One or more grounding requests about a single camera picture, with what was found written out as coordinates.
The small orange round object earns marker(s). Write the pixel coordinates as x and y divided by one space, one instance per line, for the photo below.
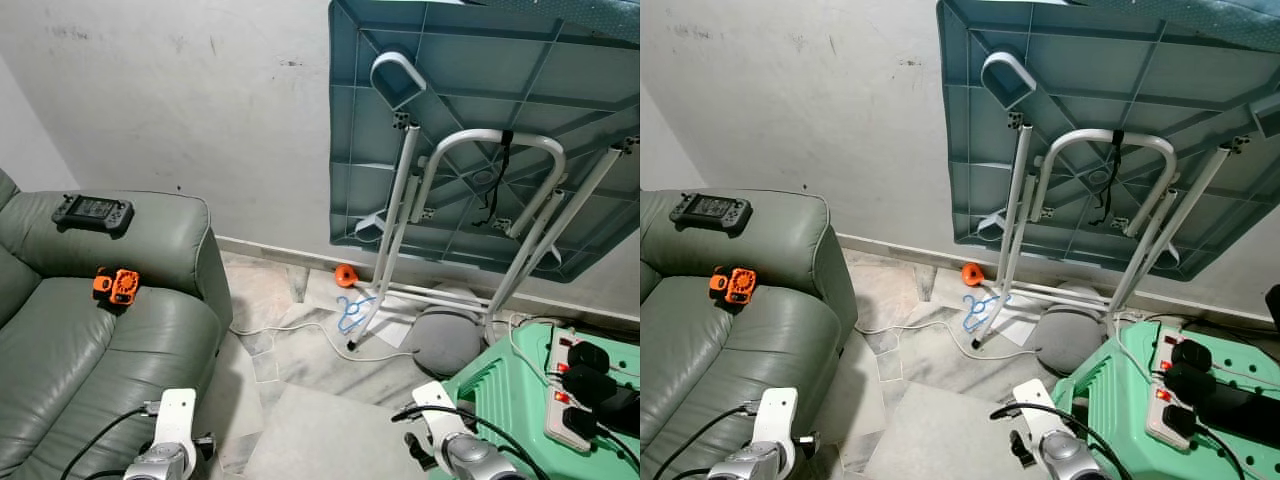
973 273
346 276

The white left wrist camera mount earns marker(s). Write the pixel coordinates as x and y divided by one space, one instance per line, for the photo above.
176 415
778 415

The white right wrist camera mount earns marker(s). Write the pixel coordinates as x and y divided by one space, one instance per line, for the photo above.
1038 408
440 410

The blue clothes hanger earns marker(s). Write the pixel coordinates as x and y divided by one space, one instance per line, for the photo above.
970 318
343 319

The black handheld game console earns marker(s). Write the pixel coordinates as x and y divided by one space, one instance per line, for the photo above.
92 211
710 210

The white power strip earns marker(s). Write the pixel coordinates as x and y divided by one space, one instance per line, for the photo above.
556 408
1158 405

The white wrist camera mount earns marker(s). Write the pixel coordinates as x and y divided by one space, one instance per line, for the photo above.
176 415
440 410
778 415
1038 408

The grey green leather sofa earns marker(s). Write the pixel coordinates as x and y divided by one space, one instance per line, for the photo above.
100 350
740 360

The teal folding table white legs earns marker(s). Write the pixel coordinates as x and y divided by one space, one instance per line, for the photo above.
480 60
1090 60

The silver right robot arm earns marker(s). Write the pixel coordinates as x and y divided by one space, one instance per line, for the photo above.
475 460
1070 458

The orange black small gadget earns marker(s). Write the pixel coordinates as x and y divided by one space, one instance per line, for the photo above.
118 285
735 284

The green plastic stool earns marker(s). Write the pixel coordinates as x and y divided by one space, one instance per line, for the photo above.
1120 400
510 400

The black power adapter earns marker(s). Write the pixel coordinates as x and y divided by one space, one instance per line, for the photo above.
588 385
1192 355
595 356
1188 385

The black power brick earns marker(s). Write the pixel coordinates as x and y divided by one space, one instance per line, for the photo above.
618 412
1240 400

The grey round cushion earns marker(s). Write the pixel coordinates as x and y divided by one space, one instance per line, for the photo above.
445 342
1068 342

